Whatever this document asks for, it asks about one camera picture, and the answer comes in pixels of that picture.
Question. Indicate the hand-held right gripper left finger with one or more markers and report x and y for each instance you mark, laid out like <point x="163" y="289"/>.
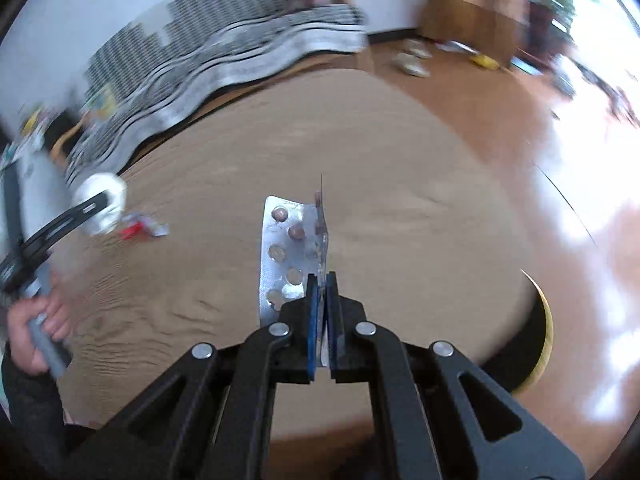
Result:
<point x="311" y="320"/>

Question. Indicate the white slipper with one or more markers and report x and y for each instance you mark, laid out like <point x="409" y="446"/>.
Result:
<point x="417" y="48"/>
<point x="410" y="66"/>

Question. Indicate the white paper scrap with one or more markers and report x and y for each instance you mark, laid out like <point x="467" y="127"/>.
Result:
<point x="455" y="47"/>

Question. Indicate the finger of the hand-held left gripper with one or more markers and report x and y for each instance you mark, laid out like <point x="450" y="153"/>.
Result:
<point x="65" y="222"/>

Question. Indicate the wooden cabinet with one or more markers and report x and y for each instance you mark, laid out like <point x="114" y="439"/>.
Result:
<point x="475" y="10"/>

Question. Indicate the white cabinet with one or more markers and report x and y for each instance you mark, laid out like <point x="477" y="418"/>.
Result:
<point x="45" y="185"/>

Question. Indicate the person's left forearm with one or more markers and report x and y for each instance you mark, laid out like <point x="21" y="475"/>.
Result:
<point x="30" y="410"/>

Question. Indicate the red candy wrapper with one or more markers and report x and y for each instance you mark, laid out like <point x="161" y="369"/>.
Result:
<point x="135" y="230"/>

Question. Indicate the black white striped blanket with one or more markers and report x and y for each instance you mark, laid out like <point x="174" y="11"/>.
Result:
<point x="200" y="60"/>

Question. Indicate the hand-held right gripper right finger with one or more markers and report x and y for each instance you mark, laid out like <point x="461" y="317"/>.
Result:
<point x="332" y="320"/>

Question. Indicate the white paper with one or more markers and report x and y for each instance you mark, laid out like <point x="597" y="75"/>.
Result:
<point x="112" y="212"/>

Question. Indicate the person's left hand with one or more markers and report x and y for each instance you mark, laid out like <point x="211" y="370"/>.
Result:
<point x="22" y="340"/>

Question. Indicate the wooden chair armrest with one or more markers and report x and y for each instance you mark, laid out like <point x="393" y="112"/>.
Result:
<point x="65" y="137"/>

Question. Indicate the small yellow floor toy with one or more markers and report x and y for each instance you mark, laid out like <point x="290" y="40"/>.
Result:
<point x="485" y="61"/>

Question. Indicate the yellow toy on cabinet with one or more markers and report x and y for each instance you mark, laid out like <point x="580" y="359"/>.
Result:
<point x="30" y="120"/>

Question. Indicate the silver pill blister pack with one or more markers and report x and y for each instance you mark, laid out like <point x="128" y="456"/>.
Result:
<point x="280" y="260"/>

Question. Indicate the black bin with yellow rim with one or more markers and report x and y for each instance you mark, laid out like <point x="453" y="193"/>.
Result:
<point x="537" y="330"/>

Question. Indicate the colourful picture book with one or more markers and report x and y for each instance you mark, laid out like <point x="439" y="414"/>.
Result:
<point x="100" y="102"/>

